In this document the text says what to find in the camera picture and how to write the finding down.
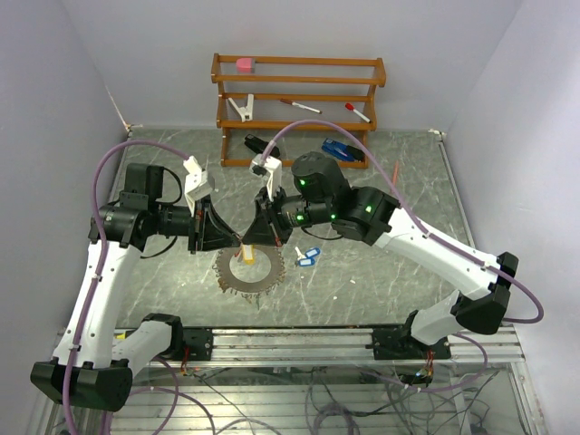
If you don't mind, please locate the metal disc keyring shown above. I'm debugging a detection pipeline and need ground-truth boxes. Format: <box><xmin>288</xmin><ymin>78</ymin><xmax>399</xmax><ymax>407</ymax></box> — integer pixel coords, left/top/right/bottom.
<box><xmin>213</xmin><ymin>245</ymin><xmax>285</xmax><ymax>301</ymax></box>

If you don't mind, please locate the blue stapler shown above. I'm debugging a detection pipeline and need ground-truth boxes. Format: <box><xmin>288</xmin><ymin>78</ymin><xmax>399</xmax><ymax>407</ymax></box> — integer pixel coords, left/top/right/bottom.
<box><xmin>321</xmin><ymin>138</ymin><xmax>365</xmax><ymax>162</ymax></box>

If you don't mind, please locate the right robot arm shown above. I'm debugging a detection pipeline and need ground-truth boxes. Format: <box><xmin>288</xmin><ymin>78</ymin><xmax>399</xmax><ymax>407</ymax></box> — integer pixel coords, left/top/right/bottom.
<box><xmin>243</xmin><ymin>151</ymin><xmax>518</xmax><ymax>359</ymax></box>

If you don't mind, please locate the red-capped marker pen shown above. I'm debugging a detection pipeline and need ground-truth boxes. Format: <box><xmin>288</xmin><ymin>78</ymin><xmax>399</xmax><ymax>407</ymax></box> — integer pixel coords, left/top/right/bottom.
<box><xmin>279</xmin><ymin>99</ymin><xmax>323</xmax><ymax>114</ymax></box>

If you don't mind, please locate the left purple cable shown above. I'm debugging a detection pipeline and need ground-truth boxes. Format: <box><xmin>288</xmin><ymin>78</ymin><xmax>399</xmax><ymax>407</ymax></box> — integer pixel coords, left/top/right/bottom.
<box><xmin>61</xmin><ymin>139</ymin><xmax>191</xmax><ymax>435</ymax></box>

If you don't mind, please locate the purple cable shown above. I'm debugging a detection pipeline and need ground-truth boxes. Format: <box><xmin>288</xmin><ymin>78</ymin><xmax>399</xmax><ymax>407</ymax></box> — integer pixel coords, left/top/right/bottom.
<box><xmin>61</xmin><ymin>139</ymin><xmax>191</xmax><ymax>435</ymax></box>
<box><xmin>262</xmin><ymin>119</ymin><xmax>545</xmax><ymax>394</ymax></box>

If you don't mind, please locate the black stapler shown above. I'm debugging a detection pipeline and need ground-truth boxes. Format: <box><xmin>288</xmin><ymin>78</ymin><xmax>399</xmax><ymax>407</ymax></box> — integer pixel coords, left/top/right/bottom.
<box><xmin>244</xmin><ymin>134</ymin><xmax>281</xmax><ymax>159</ymax></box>

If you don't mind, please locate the wooden three-tier rack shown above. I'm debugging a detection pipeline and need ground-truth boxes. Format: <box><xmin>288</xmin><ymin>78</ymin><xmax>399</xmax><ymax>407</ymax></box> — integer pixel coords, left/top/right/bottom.
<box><xmin>210</xmin><ymin>53</ymin><xmax>387</xmax><ymax>167</ymax></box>

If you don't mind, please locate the white plastic clamp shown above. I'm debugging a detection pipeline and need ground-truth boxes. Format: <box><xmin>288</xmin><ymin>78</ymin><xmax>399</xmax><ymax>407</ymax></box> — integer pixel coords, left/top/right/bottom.
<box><xmin>227</xmin><ymin>93</ymin><xmax>255</xmax><ymax>122</ymax></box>

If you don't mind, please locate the blue tag key upper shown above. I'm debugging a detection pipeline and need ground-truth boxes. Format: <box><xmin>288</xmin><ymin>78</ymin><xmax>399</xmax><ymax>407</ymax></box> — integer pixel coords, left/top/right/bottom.
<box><xmin>304</xmin><ymin>247</ymin><xmax>321</xmax><ymax>258</ymax></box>

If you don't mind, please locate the pink eraser block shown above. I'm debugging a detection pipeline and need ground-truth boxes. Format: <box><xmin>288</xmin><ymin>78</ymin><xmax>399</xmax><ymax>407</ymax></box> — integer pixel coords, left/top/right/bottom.
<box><xmin>236</xmin><ymin>57</ymin><xmax>256</xmax><ymax>74</ymax></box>

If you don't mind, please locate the red-capped white marker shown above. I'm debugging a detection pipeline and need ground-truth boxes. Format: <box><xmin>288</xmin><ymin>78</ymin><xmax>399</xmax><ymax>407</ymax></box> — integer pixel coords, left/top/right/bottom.
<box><xmin>344</xmin><ymin>102</ymin><xmax>372</xmax><ymax>123</ymax></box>

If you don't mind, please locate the blue tag key lower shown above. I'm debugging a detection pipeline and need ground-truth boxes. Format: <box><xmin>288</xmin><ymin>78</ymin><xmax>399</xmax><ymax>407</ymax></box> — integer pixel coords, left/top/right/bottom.
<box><xmin>295</xmin><ymin>246</ymin><xmax>314</xmax><ymax>267</ymax></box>

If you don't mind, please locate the blue tag key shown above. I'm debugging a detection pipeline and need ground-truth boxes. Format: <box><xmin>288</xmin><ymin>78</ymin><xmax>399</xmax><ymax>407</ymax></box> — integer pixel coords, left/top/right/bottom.
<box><xmin>304</xmin><ymin>247</ymin><xmax>321</xmax><ymax>258</ymax></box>
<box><xmin>295</xmin><ymin>246</ymin><xmax>314</xmax><ymax>267</ymax></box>

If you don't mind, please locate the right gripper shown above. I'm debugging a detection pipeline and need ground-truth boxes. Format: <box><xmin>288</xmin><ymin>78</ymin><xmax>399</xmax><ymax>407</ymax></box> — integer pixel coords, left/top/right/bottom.
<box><xmin>243</xmin><ymin>182</ymin><xmax>334</xmax><ymax>247</ymax></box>

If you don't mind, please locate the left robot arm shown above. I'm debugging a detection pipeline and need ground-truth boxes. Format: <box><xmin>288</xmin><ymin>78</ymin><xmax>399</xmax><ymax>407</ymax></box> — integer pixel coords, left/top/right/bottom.
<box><xmin>30</xmin><ymin>157</ymin><xmax>239</xmax><ymax>411</ymax></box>

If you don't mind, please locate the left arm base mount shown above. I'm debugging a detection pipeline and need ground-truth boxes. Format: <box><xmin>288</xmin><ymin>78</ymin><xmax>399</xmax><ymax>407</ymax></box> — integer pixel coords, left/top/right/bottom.
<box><xmin>172</xmin><ymin>327</ymin><xmax>214</xmax><ymax>362</ymax></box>

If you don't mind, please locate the yellow tag key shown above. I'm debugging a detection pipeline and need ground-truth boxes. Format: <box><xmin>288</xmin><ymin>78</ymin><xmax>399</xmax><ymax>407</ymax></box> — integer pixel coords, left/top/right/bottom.
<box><xmin>241</xmin><ymin>245</ymin><xmax>255</xmax><ymax>266</ymax></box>

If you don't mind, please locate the orange pencil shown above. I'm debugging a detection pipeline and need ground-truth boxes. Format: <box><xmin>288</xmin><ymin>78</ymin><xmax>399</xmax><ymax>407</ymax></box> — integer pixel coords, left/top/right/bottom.
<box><xmin>391</xmin><ymin>160</ymin><xmax>400</xmax><ymax>187</ymax></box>

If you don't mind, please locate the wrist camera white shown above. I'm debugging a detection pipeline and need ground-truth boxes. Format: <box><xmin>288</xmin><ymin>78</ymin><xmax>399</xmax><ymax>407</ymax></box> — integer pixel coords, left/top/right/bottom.
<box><xmin>183</xmin><ymin>156</ymin><xmax>215</xmax><ymax>216</ymax></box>
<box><xmin>249</xmin><ymin>154</ymin><xmax>283</xmax><ymax>201</ymax></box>

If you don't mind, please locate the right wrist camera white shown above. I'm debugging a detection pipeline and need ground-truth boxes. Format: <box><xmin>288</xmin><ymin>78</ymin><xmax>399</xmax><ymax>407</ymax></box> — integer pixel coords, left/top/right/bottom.
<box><xmin>249</xmin><ymin>154</ymin><xmax>283</xmax><ymax>201</ymax></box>

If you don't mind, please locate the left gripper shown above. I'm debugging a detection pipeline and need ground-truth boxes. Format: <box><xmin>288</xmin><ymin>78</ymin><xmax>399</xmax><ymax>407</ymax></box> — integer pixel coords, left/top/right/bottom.
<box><xmin>150</xmin><ymin>193</ymin><xmax>240</xmax><ymax>254</ymax></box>

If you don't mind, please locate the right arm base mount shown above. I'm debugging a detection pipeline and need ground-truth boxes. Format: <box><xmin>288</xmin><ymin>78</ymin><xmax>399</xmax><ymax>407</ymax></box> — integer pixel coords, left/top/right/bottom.
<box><xmin>365</xmin><ymin>324</ymin><xmax>451</xmax><ymax>361</ymax></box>

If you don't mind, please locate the aluminium frame rail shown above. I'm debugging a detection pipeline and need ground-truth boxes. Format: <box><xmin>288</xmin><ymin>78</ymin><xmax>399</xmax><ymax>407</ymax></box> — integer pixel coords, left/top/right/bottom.
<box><xmin>49</xmin><ymin>324</ymin><xmax>526</xmax><ymax>367</ymax></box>

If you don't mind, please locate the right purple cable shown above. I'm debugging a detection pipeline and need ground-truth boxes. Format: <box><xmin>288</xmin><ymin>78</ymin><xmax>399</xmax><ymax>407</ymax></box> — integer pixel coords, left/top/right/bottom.
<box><xmin>262</xmin><ymin>119</ymin><xmax>545</xmax><ymax>394</ymax></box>

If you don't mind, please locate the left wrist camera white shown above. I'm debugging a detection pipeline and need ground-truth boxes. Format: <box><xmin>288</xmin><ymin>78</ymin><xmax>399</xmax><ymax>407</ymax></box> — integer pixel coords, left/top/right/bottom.
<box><xmin>183</xmin><ymin>156</ymin><xmax>215</xmax><ymax>216</ymax></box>

